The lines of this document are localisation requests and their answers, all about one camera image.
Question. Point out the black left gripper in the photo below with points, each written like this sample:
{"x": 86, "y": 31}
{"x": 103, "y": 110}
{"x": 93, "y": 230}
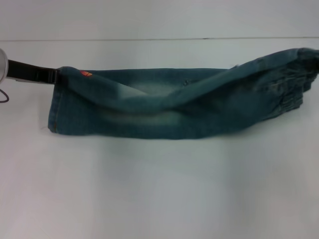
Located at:
{"x": 27, "y": 69}

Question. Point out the blue denim shorts with cartoon print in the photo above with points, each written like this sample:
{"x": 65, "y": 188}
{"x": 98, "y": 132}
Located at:
{"x": 174, "y": 107}

